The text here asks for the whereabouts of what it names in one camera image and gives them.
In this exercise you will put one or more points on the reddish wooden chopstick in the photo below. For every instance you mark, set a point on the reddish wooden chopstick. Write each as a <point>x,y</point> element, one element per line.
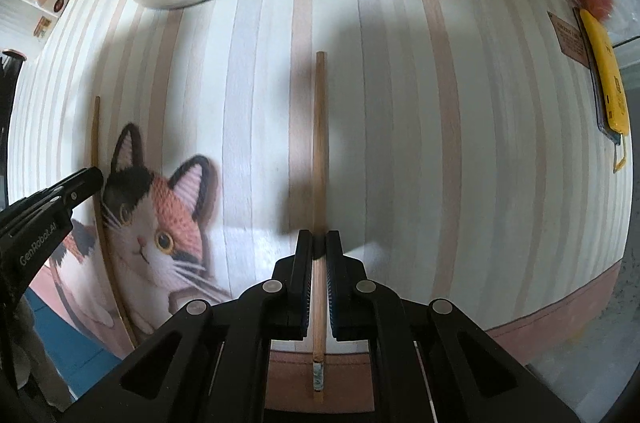
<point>320,154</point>

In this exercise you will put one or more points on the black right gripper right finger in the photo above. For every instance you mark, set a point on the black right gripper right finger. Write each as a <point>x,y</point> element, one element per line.
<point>346,318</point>

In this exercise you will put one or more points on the cream electric kettle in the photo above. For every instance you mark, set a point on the cream electric kettle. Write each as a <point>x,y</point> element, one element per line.
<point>26,25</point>

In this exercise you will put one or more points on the brown wooden chopstick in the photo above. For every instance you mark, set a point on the brown wooden chopstick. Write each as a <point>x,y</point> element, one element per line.
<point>98,210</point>

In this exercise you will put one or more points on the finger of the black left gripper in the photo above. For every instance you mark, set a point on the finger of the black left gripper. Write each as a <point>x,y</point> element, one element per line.
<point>71,191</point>

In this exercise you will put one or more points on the striped cat table mat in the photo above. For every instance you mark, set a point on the striped cat table mat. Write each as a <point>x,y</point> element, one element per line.
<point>465,157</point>

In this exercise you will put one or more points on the yellow sponge scrubber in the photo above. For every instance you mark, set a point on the yellow sponge scrubber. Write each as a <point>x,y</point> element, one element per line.
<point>607,85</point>

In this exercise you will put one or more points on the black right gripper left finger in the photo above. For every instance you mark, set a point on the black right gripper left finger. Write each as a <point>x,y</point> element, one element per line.
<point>292,304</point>

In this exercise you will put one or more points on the brown small card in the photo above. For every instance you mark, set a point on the brown small card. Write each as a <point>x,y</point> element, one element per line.
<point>570,39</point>

